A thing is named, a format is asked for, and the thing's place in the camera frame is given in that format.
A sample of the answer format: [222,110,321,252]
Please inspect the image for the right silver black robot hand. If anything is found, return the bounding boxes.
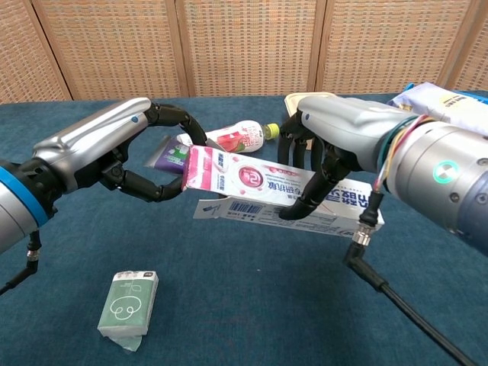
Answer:
[277,95,416,221]

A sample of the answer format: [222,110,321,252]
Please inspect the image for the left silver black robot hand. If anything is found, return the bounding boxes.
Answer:
[32,97,209,204]

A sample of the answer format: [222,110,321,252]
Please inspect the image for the purple white toothpaste tube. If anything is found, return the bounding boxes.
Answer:
[143,135,191,175]

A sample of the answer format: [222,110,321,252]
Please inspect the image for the white pink toothpaste box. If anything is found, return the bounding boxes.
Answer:
[181,144,386,239]

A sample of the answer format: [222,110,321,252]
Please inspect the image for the beige lidded food container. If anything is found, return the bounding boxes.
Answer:
[284,91,339,150]

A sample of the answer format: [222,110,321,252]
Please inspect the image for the white blue flour bag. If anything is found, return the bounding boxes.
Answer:
[387,82,488,136]

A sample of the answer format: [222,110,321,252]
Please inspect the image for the peach drink bottle green cap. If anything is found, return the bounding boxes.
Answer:
[176,120,281,153]

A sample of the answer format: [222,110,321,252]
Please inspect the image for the wooden rattan folding screen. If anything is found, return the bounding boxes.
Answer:
[0,0,488,104]

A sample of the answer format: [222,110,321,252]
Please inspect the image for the green pocket tissue pack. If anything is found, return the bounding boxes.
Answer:
[97,269,159,354]

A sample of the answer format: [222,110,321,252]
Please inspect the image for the teal table cloth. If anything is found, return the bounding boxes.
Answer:
[0,91,488,366]

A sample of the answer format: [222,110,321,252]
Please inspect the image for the coloured right wrist wires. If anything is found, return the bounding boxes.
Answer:
[375,113,435,191]

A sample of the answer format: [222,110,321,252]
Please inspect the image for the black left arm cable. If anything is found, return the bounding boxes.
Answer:
[0,228,42,297]

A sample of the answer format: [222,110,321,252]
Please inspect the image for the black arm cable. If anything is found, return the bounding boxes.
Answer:
[0,228,42,297]
[342,190,480,366]

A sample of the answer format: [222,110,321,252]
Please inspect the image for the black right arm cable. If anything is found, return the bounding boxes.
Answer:
[342,190,480,366]

